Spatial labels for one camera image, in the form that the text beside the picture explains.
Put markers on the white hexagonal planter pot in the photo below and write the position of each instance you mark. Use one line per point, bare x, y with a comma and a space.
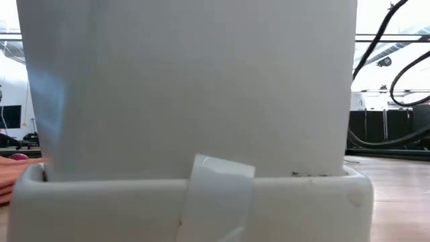
201, 101

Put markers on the clear tape strip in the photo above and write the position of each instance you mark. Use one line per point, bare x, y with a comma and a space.
218, 195

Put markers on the black partition panels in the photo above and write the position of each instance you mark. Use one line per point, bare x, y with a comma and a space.
374, 121

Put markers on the round black hanging fixture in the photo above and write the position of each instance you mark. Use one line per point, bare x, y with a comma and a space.
384, 62

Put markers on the black tripod stand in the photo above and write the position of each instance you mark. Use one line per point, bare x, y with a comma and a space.
32, 136

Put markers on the dark computer monitor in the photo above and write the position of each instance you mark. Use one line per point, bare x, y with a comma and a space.
421, 116
10, 117

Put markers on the folded orange cloth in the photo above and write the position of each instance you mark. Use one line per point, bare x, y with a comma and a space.
10, 178

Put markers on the thin black lighting rail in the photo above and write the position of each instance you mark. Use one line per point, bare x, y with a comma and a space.
376, 90

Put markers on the grey ventilation duct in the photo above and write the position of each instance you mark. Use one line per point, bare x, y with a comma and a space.
386, 52

